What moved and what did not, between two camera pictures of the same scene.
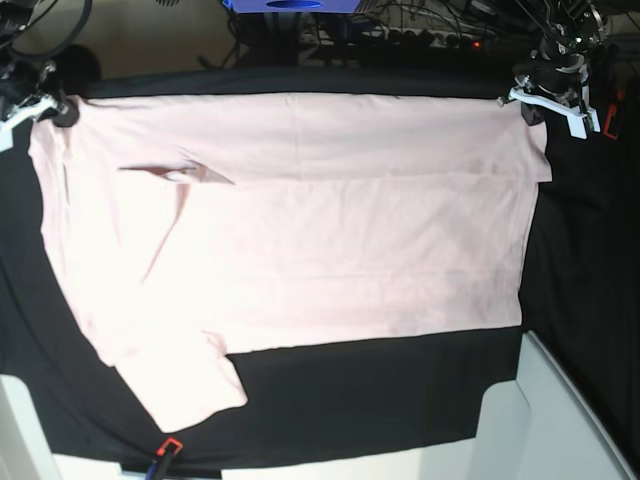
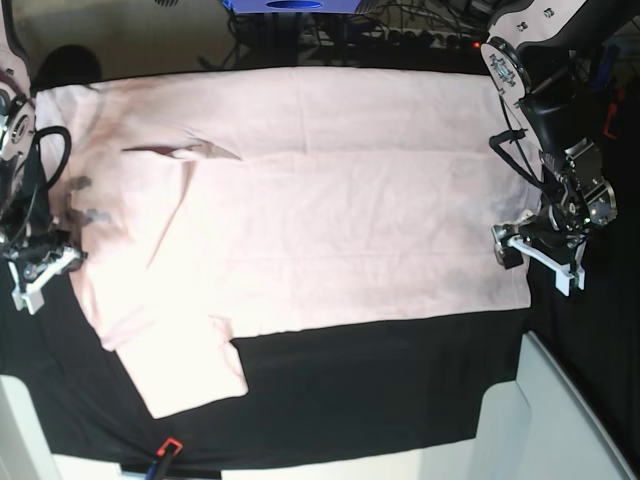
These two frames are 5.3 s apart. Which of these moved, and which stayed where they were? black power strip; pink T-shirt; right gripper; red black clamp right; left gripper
Moved: left gripper; right gripper; pink T-shirt
Stayed: black power strip; red black clamp right
